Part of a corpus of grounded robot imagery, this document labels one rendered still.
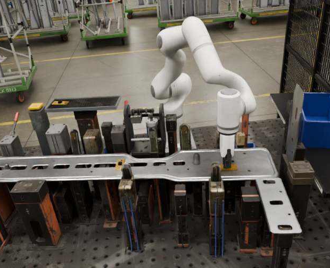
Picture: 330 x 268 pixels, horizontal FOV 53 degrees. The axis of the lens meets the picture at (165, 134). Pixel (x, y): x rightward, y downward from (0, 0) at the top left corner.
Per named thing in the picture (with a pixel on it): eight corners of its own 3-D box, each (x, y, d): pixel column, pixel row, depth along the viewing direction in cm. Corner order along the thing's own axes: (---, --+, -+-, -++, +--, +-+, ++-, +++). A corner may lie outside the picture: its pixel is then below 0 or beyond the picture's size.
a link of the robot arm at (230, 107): (232, 115, 133) (213, 121, 130) (233, 85, 126) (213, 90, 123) (245, 124, 126) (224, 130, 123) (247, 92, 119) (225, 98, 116)
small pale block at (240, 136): (234, 198, 166) (237, 135, 148) (233, 193, 169) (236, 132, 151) (241, 197, 166) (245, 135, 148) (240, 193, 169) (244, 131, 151)
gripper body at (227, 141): (217, 122, 133) (216, 145, 139) (219, 134, 125) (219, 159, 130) (236, 121, 133) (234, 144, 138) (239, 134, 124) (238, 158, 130)
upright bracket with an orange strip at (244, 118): (238, 192, 170) (242, 105, 145) (238, 190, 171) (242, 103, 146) (244, 192, 169) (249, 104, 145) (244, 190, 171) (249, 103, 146)
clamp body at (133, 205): (124, 253, 141) (111, 191, 124) (128, 232, 152) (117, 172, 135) (145, 253, 140) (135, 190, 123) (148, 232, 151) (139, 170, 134)
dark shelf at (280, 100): (323, 198, 118) (324, 192, 117) (269, 97, 196) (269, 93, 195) (387, 197, 116) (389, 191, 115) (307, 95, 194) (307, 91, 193)
